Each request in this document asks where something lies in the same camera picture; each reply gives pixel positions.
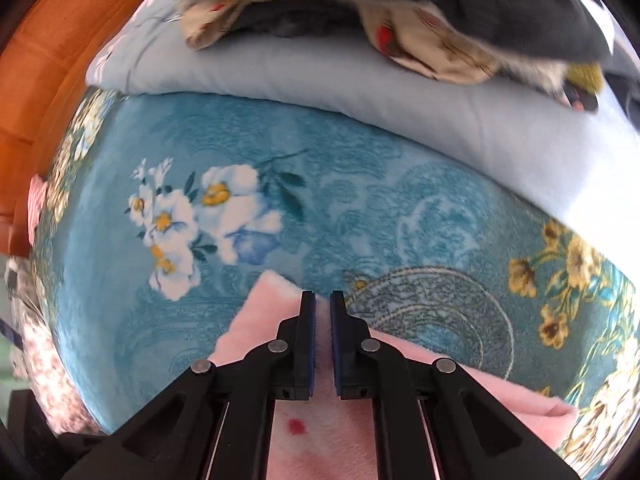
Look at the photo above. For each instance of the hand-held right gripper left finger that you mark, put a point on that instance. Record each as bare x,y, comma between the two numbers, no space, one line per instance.
306,350

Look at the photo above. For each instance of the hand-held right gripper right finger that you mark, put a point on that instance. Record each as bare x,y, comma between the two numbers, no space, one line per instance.
345,360

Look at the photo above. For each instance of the pink fleece pajama garment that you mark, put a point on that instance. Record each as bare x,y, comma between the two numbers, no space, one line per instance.
325,440

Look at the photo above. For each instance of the pink floral cloth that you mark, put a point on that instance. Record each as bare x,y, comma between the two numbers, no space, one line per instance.
45,360

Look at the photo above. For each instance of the teal floral blanket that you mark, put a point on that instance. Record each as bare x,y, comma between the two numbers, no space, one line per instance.
350,200

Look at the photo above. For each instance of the pink checked cloth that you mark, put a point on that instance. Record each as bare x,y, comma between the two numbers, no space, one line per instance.
37,200

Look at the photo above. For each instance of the blue-grey floral quilt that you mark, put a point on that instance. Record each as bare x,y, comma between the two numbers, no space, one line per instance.
350,80

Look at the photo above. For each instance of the beige printed cloth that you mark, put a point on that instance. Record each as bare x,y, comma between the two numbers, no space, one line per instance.
440,52

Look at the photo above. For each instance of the wooden headboard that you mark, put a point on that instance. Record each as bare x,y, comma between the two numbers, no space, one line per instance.
50,85

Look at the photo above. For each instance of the mustard yellow patterned cloth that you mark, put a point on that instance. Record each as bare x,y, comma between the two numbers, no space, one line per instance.
585,76

